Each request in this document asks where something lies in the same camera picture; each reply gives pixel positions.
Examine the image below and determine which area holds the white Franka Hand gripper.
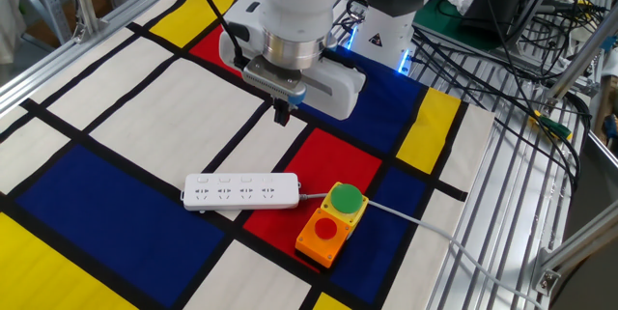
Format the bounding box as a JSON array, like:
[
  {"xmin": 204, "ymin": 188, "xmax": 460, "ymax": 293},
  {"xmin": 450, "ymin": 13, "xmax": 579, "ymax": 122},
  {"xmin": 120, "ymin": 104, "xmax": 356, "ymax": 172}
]
[{"xmin": 272, "ymin": 53, "xmax": 367, "ymax": 127}]

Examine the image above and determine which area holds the white power strip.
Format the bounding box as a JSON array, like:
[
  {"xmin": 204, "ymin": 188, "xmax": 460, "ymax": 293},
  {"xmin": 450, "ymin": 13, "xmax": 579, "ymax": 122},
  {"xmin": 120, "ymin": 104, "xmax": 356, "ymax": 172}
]
[{"xmin": 181, "ymin": 172, "xmax": 301, "ymax": 213}]

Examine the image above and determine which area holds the yellow box with green button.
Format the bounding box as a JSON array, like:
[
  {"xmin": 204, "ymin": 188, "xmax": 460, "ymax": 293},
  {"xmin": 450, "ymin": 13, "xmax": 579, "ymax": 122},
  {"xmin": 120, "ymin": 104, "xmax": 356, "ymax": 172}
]
[{"xmin": 321, "ymin": 182, "xmax": 370, "ymax": 240}]

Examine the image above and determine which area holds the orange box with red button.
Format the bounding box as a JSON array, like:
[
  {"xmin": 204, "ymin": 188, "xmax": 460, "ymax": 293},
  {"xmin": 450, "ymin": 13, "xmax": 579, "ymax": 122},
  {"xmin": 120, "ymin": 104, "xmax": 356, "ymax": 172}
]
[{"xmin": 295, "ymin": 207, "xmax": 352, "ymax": 269}]

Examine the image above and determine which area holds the green mat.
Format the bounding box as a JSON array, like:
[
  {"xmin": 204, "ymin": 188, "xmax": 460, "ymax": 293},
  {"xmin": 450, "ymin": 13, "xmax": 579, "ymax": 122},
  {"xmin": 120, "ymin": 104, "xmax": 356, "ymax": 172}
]
[{"xmin": 412, "ymin": 0, "xmax": 547, "ymax": 53}]

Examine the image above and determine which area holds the colour block patterned cloth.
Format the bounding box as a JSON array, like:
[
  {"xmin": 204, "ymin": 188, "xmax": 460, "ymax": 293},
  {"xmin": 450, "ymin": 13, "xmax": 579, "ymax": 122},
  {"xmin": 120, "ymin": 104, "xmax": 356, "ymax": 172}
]
[{"xmin": 0, "ymin": 0, "xmax": 497, "ymax": 310}]

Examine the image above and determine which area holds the crumpled white paper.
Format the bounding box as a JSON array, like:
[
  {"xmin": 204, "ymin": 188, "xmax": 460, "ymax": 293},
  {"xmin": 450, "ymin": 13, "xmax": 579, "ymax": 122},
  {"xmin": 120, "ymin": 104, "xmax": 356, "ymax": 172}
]
[{"xmin": 444, "ymin": 0, "xmax": 477, "ymax": 16}]

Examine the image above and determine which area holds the black box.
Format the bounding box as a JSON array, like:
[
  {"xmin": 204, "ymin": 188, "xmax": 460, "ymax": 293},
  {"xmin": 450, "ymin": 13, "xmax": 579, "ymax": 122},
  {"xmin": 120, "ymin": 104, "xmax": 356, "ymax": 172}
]
[{"xmin": 458, "ymin": 0, "xmax": 530, "ymax": 36}]

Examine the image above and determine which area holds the green and yellow connector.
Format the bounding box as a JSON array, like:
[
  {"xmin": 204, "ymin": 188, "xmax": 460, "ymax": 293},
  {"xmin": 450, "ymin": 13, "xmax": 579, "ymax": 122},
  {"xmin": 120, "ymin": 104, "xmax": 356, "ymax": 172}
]
[{"xmin": 529, "ymin": 110, "xmax": 575, "ymax": 141}]

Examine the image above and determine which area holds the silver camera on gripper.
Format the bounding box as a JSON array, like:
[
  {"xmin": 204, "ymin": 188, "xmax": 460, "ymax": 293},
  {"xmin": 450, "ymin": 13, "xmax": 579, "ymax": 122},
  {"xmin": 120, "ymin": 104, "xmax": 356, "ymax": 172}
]
[{"xmin": 241, "ymin": 55, "xmax": 308, "ymax": 107}]

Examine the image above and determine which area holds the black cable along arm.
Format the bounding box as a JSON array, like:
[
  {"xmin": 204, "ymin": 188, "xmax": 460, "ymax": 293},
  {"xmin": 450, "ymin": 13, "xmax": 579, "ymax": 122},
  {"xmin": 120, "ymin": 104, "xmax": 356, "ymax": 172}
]
[{"xmin": 194, "ymin": 0, "xmax": 250, "ymax": 70}]

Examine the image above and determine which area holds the grey power strip cord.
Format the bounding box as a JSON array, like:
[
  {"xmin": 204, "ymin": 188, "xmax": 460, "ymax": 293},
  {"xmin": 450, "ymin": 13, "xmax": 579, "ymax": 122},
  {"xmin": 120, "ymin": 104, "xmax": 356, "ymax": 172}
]
[{"xmin": 298, "ymin": 192, "xmax": 547, "ymax": 310}]

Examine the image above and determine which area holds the aluminium frame rail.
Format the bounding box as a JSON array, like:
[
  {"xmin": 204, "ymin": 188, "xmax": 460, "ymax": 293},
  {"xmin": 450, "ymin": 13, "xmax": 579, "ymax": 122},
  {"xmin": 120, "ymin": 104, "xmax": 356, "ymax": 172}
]
[{"xmin": 0, "ymin": 0, "xmax": 213, "ymax": 118}]

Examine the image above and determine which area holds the thick black cable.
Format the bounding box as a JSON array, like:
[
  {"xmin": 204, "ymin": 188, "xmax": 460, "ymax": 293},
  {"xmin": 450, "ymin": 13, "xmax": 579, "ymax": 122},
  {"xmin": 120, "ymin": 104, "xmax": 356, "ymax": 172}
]
[{"xmin": 412, "ymin": 24, "xmax": 593, "ymax": 195}]

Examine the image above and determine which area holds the aluminium bar with bracket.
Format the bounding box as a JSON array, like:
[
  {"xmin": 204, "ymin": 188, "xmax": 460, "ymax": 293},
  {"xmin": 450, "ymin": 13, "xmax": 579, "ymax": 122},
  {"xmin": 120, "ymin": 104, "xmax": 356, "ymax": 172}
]
[{"xmin": 529, "ymin": 211, "xmax": 618, "ymax": 297}]

